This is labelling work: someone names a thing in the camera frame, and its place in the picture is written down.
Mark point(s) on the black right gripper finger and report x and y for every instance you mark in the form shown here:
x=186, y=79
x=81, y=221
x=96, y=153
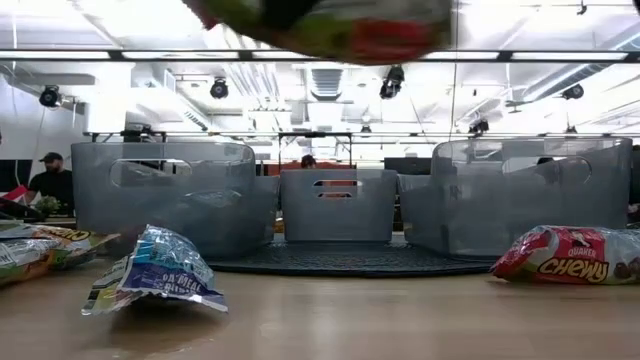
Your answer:
x=290, y=12

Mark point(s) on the large translucent grey bin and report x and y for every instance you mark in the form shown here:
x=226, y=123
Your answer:
x=200, y=225
x=475, y=210

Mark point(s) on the blue silver oatmeal bar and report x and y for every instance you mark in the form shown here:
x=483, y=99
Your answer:
x=165, y=270

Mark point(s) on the orange green Chewy bar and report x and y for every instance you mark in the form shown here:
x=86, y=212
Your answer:
x=75, y=240

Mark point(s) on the red Quaker Chewy bar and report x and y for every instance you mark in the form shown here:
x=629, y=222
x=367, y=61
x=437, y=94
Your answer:
x=570, y=260

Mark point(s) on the silver green granola bar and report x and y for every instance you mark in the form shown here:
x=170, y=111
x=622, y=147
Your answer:
x=25, y=255

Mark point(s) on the black ceiling spotlight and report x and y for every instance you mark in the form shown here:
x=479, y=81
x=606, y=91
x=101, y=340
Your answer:
x=392, y=82
x=573, y=92
x=50, y=96
x=479, y=127
x=219, y=89

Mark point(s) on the person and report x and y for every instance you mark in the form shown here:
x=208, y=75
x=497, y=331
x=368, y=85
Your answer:
x=52, y=185
x=308, y=161

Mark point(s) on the orange partition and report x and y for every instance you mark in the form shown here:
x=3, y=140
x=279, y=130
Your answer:
x=332, y=166

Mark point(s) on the dark background monitor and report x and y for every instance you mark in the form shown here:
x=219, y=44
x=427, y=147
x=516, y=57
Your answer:
x=407, y=166

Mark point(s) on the small translucent grey bin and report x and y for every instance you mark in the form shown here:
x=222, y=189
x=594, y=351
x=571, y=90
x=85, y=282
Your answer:
x=300, y=215

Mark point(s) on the dark blue woven mat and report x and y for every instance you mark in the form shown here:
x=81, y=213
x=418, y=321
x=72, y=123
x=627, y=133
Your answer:
x=350, y=262

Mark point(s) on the small green plant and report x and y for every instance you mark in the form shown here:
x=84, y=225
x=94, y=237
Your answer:
x=48, y=205

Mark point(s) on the red background object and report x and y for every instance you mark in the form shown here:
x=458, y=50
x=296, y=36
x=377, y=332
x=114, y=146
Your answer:
x=14, y=193

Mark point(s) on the black background machine part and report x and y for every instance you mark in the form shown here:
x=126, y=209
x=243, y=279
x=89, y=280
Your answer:
x=17, y=210

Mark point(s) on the silver ventilation duct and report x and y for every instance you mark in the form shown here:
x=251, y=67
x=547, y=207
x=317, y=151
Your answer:
x=327, y=82

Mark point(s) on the distant black frame rail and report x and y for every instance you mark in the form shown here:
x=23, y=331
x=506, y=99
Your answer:
x=190, y=134

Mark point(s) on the black overhead light rail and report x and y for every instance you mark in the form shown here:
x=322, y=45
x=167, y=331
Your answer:
x=116, y=55

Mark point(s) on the black device on rail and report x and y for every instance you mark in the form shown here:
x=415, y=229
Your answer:
x=142, y=135

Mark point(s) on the black wall monitor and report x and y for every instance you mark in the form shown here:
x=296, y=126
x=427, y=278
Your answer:
x=15, y=175

